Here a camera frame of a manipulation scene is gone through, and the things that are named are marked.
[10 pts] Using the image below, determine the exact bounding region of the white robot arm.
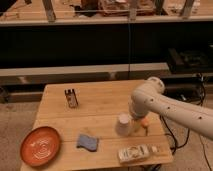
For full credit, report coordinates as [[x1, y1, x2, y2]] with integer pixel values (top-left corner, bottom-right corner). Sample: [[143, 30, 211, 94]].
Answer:
[[129, 77, 213, 140]]

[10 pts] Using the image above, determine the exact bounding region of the orange ceramic plate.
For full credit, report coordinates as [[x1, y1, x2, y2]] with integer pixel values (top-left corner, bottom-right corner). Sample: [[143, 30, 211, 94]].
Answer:
[[20, 126, 61, 167]]

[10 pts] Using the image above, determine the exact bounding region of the orange carrot toy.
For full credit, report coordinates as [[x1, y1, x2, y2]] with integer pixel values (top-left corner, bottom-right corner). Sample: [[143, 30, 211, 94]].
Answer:
[[140, 117, 149, 128]]

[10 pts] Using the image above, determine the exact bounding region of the white plastic bottle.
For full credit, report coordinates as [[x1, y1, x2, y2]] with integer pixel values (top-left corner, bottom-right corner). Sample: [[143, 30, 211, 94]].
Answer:
[[118, 144, 158, 163]]

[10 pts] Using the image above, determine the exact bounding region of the wooden table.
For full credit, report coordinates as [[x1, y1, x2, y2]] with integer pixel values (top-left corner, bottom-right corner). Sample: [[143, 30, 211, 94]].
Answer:
[[19, 78, 175, 171]]

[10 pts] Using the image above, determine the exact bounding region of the blue sponge cloth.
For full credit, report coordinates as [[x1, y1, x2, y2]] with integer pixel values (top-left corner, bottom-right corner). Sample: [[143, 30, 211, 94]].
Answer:
[[76, 134, 99, 152]]

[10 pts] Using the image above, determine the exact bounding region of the black power cable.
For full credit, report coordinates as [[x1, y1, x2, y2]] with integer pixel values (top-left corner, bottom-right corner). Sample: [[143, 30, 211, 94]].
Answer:
[[159, 74, 213, 171]]

